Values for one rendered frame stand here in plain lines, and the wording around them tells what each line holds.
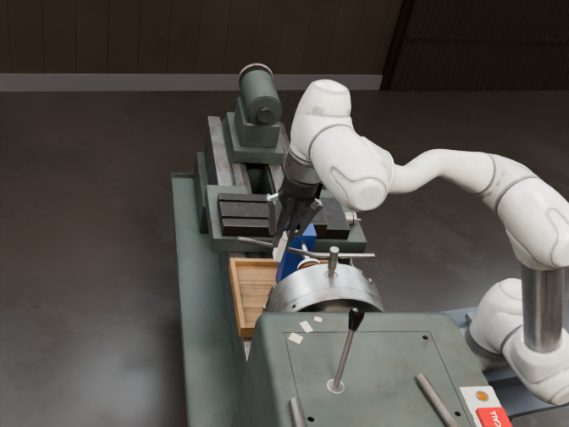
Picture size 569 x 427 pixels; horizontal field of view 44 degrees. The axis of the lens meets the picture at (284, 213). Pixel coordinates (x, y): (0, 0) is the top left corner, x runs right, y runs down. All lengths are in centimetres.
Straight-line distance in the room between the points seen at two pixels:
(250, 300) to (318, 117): 92
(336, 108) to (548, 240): 56
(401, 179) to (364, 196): 14
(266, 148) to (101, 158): 168
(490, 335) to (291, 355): 88
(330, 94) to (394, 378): 61
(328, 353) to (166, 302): 190
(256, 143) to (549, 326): 135
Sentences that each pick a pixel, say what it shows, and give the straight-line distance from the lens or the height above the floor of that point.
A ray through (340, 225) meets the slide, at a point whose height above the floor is 97.
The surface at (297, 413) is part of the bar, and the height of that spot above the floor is 128.
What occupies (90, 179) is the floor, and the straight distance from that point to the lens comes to 408.
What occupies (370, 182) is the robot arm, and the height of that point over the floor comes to 171.
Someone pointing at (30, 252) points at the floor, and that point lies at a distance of 360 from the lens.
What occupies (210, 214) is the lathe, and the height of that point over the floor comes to 92.
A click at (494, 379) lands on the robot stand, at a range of 230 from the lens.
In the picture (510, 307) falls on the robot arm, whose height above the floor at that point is 104.
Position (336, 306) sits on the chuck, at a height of 121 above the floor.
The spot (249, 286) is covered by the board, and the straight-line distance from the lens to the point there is 217.
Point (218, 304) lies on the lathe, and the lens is 259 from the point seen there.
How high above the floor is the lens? 236
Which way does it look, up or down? 36 degrees down
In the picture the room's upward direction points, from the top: 12 degrees clockwise
